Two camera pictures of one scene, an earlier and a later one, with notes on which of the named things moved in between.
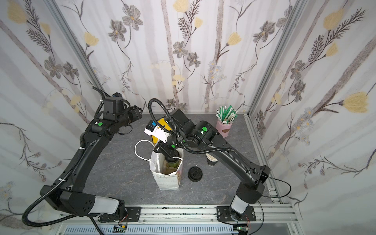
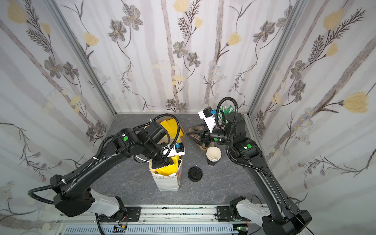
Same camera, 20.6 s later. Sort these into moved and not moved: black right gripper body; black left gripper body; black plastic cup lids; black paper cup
Moved: black right gripper body; black left gripper body
Not moved: black plastic cup lids; black paper cup
